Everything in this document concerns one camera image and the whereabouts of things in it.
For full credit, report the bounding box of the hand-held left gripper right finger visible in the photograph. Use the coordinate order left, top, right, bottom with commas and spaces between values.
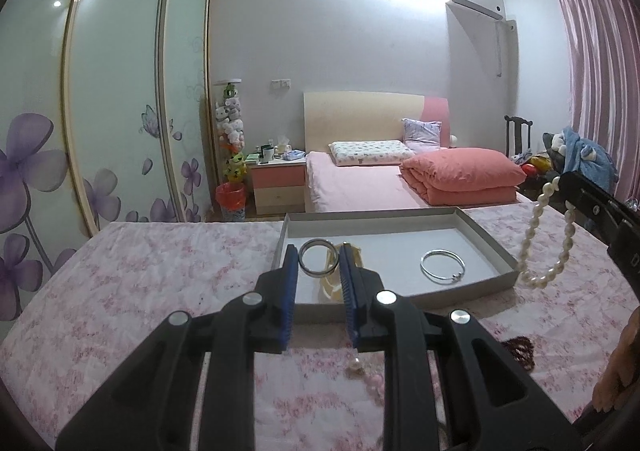
340, 245, 583, 451

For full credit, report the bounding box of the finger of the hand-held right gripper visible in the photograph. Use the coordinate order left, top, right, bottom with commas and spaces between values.
560, 171, 640, 244

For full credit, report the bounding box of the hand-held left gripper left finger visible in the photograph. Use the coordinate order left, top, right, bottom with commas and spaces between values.
55, 243, 301, 451

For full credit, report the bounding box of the yellow bangle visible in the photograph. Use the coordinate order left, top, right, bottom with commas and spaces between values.
320, 241, 363, 304

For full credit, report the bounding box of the wide steel bangle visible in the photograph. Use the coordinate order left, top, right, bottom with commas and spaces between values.
298, 238, 341, 278

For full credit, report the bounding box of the white pearl necklace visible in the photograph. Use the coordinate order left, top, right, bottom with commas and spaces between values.
517, 178, 576, 289

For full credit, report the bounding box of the grey cardboard tray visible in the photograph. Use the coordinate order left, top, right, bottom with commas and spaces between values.
272, 208, 517, 324

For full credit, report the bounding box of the pink bead bracelet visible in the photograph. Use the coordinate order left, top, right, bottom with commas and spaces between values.
347, 353, 386, 402

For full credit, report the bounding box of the dark red bead bracelet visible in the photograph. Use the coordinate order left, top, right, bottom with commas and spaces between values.
502, 337, 537, 373

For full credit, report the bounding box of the person's right hand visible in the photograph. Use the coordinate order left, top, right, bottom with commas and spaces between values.
594, 306, 640, 414

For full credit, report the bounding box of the blue plush garment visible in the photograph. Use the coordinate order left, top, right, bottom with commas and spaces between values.
552, 126, 619, 197

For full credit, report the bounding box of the red and yellow toy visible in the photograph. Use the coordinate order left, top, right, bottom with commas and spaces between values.
520, 156, 552, 182

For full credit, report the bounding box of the dark wooden chair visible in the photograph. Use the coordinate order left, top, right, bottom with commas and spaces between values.
504, 115, 534, 161

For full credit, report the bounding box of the pink and beige nightstand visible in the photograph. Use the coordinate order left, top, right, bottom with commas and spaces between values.
249, 154, 307, 217

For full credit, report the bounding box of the red trash bin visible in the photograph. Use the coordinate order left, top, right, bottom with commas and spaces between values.
216, 182, 247, 222

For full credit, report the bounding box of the pink bed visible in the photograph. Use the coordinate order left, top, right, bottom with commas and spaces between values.
305, 147, 532, 214

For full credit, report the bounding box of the pink curtain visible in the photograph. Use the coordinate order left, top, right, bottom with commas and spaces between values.
550, 0, 640, 204

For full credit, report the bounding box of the folded coral quilt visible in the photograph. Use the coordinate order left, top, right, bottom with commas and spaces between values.
399, 148, 527, 206

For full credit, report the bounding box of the pink floral bedsheet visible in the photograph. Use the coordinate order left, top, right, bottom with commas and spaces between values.
0, 204, 640, 451

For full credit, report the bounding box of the white patterned pillow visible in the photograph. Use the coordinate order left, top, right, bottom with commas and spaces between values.
328, 140, 408, 167

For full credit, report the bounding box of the plush toy tower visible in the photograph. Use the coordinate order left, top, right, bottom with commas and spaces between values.
214, 78, 248, 187

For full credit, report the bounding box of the white pipe conduit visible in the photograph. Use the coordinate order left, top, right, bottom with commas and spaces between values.
494, 17, 516, 78

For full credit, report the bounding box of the lilac pillow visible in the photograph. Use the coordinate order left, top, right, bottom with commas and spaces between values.
401, 118, 442, 150

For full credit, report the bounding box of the beige and pink headboard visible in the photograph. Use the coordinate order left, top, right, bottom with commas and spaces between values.
304, 91, 451, 154

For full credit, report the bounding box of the floral sliding door wardrobe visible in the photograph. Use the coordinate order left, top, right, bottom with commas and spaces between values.
0, 0, 217, 332

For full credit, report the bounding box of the thin silver bracelet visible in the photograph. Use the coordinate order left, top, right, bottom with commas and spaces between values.
420, 248, 466, 285

